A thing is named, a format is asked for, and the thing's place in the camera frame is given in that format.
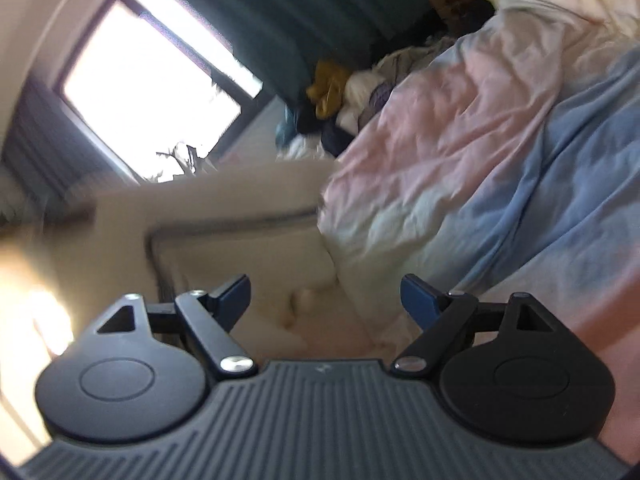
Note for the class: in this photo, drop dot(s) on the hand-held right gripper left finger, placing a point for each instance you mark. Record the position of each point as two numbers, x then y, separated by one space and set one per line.
238 294

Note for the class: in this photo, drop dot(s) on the dark pleated curtain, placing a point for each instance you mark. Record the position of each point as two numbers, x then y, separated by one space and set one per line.
35 150

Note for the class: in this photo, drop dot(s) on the bright window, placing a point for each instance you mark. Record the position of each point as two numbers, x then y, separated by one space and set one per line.
145 85

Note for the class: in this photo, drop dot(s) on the yellow cloth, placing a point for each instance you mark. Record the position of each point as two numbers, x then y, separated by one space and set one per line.
327 87

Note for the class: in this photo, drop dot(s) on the pile of mixed clothes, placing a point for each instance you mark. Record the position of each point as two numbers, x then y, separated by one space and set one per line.
370 90

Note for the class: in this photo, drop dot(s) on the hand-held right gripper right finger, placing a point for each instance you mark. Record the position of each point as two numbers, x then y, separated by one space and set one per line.
418 300

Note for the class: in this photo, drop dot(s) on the cream mattress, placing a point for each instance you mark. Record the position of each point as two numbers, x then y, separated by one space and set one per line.
240 240

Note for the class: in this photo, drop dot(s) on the teal curtain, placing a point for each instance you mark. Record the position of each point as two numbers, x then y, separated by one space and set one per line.
310 15

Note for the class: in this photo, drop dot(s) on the pink and blue duvet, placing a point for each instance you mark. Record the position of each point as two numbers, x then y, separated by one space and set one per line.
465 160

